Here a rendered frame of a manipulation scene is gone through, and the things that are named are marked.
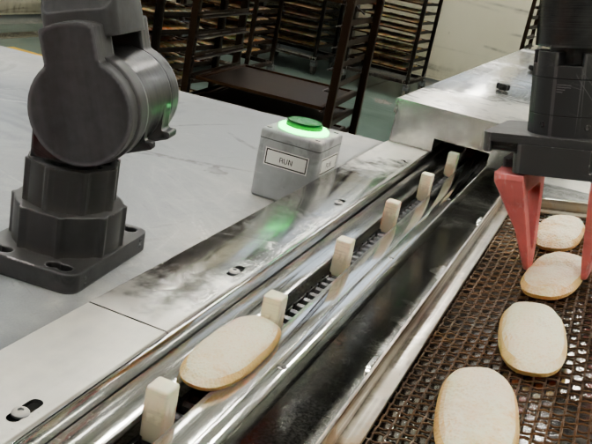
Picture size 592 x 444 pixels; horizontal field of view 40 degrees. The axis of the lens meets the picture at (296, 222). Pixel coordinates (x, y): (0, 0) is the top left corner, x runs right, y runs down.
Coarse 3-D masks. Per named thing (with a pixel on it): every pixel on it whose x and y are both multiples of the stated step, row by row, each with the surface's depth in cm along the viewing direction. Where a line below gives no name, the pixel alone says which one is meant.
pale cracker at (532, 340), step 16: (528, 304) 50; (512, 320) 47; (528, 320) 47; (544, 320) 47; (560, 320) 48; (512, 336) 45; (528, 336) 45; (544, 336) 45; (560, 336) 46; (512, 352) 43; (528, 352) 43; (544, 352) 43; (560, 352) 44; (512, 368) 43; (528, 368) 42; (544, 368) 42
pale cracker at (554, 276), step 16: (544, 256) 59; (560, 256) 59; (576, 256) 59; (528, 272) 56; (544, 272) 55; (560, 272) 55; (576, 272) 56; (528, 288) 54; (544, 288) 53; (560, 288) 53; (576, 288) 55
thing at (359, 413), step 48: (480, 240) 65; (432, 288) 51; (480, 288) 55; (432, 336) 47; (480, 336) 47; (576, 336) 48; (384, 384) 40; (528, 384) 41; (576, 384) 42; (336, 432) 35; (432, 432) 37; (576, 432) 37
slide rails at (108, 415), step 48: (432, 192) 91; (336, 240) 71; (384, 240) 73; (288, 288) 59; (336, 288) 61; (192, 336) 50; (288, 336) 52; (144, 384) 44; (240, 384) 46; (96, 432) 39; (192, 432) 41
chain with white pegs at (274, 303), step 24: (456, 168) 108; (384, 216) 78; (336, 264) 66; (312, 288) 62; (264, 312) 53; (288, 312) 58; (168, 384) 41; (144, 408) 41; (168, 408) 40; (144, 432) 41
